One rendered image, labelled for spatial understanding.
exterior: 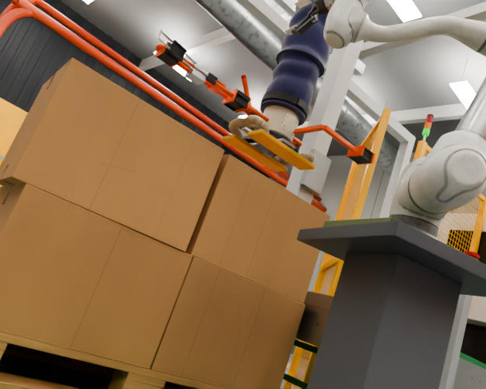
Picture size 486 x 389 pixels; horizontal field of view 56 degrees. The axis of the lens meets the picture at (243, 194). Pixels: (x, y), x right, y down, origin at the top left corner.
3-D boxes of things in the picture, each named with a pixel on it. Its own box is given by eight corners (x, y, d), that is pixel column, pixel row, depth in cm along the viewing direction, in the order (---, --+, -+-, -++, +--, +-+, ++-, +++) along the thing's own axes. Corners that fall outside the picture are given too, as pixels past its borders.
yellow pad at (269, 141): (299, 170, 213) (302, 160, 215) (315, 169, 205) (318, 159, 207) (246, 135, 195) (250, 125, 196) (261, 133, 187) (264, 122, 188)
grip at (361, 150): (357, 164, 211) (360, 155, 213) (372, 164, 204) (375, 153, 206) (345, 156, 207) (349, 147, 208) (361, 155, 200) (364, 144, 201)
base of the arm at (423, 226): (460, 256, 142) (464, 239, 143) (409, 230, 134) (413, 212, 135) (415, 253, 158) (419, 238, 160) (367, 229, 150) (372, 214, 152)
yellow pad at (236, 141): (273, 172, 229) (276, 163, 230) (287, 171, 221) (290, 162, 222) (221, 140, 211) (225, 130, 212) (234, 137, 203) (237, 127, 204)
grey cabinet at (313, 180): (315, 194, 357) (327, 160, 364) (321, 194, 352) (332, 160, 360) (298, 184, 346) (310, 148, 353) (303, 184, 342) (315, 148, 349)
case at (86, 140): (140, 243, 191) (175, 158, 201) (185, 252, 159) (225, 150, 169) (-8, 181, 160) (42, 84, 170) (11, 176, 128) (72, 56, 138)
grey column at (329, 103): (240, 377, 341) (350, 44, 416) (265, 391, 317) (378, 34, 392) (208, 369, 325) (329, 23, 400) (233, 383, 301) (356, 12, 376)
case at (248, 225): (247, 288, 225) (272, 214, 235) (304, 303, 193) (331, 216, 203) (143, 245, 193) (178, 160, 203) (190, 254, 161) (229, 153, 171)
